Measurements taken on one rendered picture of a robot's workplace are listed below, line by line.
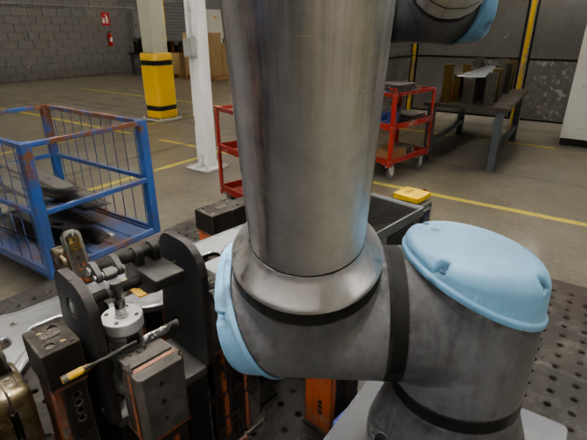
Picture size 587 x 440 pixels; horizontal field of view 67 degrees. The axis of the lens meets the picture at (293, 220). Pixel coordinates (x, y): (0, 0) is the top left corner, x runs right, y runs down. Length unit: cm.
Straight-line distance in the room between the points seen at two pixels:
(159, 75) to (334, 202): 785
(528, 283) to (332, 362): 15
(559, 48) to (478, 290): 761
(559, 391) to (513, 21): 708
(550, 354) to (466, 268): 106
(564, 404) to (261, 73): 114
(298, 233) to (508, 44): 779
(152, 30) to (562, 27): 618
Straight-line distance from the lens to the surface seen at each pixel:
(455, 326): 36
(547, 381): 130
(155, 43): 812
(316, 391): 97
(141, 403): 66
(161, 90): 811
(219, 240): 113
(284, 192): 25
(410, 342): 35
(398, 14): 52
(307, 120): 22
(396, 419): 45
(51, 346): 67
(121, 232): 334
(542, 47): 793
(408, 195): 98
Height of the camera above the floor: 149
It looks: 23 degrees down
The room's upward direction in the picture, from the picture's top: straight up
